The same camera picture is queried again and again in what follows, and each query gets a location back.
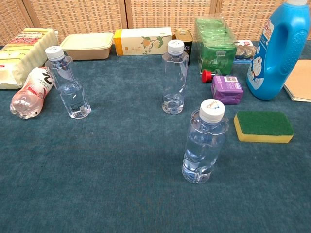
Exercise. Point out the clear water bottle white cap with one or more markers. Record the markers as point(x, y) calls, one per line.
point(204, 145)
point(173, 85)
point(73, 102)

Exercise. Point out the teal carpet table cover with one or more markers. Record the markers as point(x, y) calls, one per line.
point(121, 170)

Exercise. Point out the purple wrapped packet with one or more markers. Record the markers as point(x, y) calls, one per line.
point(226, 92)

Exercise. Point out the white orange tea box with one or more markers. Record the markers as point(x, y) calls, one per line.
point(136, 41)

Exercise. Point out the gold can black label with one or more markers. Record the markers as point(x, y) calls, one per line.
point(184, 36)

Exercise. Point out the clear box green packets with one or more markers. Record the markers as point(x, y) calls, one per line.
point(213, 43)

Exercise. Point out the beige lidded food container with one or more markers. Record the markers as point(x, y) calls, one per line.
point(87, 46)

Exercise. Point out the woven rattan folding screen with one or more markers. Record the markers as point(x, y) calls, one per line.
point(158, 12)

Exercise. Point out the green yellow scouring sponge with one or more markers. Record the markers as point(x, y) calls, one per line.
point(262, 123)

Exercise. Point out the blue blister pack of clips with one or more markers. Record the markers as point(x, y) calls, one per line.
point(244, 49)

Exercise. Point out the blue detergent jug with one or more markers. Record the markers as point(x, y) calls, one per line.
point(267, 80)

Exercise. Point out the pink drink bottle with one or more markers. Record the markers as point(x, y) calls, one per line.
point(29, 94)

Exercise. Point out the brown spiral notebook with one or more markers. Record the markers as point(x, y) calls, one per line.
point(300, 82)

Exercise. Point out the yellow sponge multipack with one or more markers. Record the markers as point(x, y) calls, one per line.
point(19, 53)

